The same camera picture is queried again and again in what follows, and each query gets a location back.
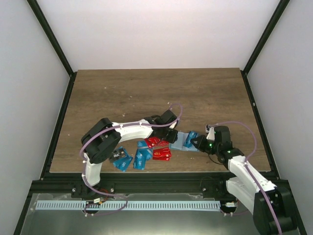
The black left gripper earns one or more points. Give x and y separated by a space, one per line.
171 139

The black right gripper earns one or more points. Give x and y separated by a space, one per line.
200 145

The blue VIP credit card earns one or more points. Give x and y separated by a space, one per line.
191 135

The blue card holder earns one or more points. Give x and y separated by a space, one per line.
178 145

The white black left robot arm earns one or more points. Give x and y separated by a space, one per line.
101 140

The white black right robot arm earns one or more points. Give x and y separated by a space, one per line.
272 207

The red credit card pile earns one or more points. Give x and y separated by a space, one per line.
154 142

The blue credit card pile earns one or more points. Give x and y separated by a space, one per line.
143 154

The black credit card pile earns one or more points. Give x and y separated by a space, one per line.
117 154

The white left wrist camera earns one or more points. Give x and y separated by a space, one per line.
173 125

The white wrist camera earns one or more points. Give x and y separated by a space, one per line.
173 125
210 131

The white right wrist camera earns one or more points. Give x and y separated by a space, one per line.
210 131

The light blue slotted cable duct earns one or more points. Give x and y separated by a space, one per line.
127 205

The black front frame rail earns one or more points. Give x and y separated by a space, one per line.
207 183

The grey metal base plate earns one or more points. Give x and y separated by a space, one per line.
146 214

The black right frame post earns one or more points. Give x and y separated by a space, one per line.
278 12

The black frame post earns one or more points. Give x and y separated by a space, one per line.
35 7
278 12

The black left frame post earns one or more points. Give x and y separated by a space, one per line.
35 7

